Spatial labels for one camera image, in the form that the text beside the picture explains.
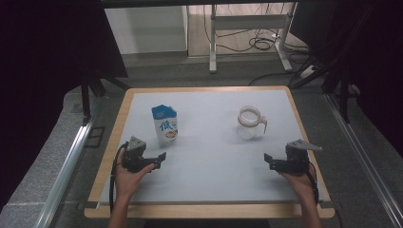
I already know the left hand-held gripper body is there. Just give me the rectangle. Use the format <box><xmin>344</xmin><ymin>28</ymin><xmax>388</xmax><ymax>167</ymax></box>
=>
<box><xmin>121</xmin><ymin>136</ymin><xmax>150</xmax><ymax>174</ymax></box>

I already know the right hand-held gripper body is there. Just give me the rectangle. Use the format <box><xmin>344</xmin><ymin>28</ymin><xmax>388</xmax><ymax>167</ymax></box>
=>
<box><xmin>275</xmin><ymin>139</ymin><xmax>323</xmax><ymax>176</ymax></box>

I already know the blue and white milk carton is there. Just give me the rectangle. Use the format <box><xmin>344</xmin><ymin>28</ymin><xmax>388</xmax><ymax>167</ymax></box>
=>
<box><xmin>151</xmin><ymin>104</ymin><xmax>179</xmax><ymax>148</ymax></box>

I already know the clear glass jug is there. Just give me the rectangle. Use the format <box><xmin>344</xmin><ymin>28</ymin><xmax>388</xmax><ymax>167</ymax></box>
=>
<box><xmin>236</xmin><ymin>104</ymin><xmax>269</xmax><ymax>141</ymax></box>

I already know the person's right hand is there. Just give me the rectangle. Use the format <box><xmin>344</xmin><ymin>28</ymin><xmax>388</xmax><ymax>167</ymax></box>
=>
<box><xmin>279</xmin><ymin>164</ymin><xmax>317</xmax><ymax>203</ymax></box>

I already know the person's left hand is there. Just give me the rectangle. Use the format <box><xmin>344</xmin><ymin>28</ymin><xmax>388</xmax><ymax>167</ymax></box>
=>
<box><xmin>113</xmin><ymin>160</ymin><xmax>156</xmax><ymax>203</ymax></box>

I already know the white table mat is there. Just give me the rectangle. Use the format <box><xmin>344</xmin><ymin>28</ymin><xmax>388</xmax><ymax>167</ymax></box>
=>
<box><xmin>99</xmin><ymin>89</ymin><xmax>327</xmax><ymax>203</ymax></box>

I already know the black tripod stand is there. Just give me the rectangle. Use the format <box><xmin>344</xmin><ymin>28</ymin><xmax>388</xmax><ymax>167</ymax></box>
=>
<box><xmin>80</xmin><ymin>71</ymin><xmax>131</xmax><ymax>125</ymax></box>

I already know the black metal stand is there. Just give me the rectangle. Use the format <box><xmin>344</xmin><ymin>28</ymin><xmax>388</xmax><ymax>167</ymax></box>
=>
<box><xmin>291</xmin><ymin>56</ymin><xmax>354</xmax><ymax>125</ymax></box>

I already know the white power strip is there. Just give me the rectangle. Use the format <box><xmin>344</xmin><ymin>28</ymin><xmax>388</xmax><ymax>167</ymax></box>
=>
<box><xmin>298</xmin><ymin>66</ymin><xmax>316</xmax><ymax>79</ymax></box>

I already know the dark curtain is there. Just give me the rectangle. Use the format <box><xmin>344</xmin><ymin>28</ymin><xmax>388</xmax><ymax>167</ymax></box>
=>
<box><xmin>290</xmin><ymin>0</ymin><xmax>403</xmax><ymax>150</ymax></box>
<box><xmin>0</xmin><ymin>0</ymin><xmax>128</xmax><ymax>210</ymax></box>

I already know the white panel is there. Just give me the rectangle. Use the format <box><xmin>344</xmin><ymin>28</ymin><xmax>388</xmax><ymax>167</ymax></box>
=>
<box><xmin>104</xmin><ymin>6</ymin><xmax>188</xmax><ymax>55</ymax></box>

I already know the right hand-held gripper cable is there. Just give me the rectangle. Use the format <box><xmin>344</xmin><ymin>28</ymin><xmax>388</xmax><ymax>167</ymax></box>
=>
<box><xmin>305</xmin><ymin>161</ymin><xmax>320</xmax><ymax>206</ymax></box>

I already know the hand-held gripper cable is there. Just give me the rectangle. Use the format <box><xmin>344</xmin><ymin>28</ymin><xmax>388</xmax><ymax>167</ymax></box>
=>
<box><xmin>108</xmin><ymin>142</ymin><xmax>129</xmax><ymax>214</ymax></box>
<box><xmin>305</xmin><ymin>161</ymin><xmax>320</xmax><ymax>206</ymax></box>

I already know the left hand-held gripper cable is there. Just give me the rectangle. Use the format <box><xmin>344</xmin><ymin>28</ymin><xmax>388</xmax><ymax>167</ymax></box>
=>
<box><xmin>108</xmin><ymin>142</ymin><xmax>129</xmax><ymax>214</ymax></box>

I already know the black floor bracket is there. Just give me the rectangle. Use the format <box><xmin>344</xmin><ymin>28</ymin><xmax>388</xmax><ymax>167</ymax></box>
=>
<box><xmin>85</xmin><ymin>126</ymin><xmax>106</xmax><ymax>148</ymax></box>

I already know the aluminium floor rail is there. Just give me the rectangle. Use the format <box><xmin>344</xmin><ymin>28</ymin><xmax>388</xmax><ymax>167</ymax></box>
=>
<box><xmin>33</xmin><ymin>120</ymin><xmax>96</xmax><ymax>228</ymax></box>
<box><xmin>326</xmin><ymin>94</ymin><xmax>403</xmax><ymax>228</ymax></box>

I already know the long black floor cable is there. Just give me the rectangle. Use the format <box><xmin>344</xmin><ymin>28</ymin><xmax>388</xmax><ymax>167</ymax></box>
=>
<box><xmin>247</xmin><ymin>70</ymin><xmax>305</xmax><ymax>87</ymax></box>

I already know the coiled black floor cable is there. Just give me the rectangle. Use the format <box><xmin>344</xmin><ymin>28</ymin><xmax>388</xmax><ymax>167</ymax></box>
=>
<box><xmin>248</xmin><ymin>36</ymin><xmax>278</xmax><ymax>51</ymax></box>

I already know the white metal desk frame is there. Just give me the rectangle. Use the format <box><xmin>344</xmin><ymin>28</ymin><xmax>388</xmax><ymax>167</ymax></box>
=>
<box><xmin>208</xmin><ymin>3</ymin><xmax>295</xmax><ymax>74</ymax></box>

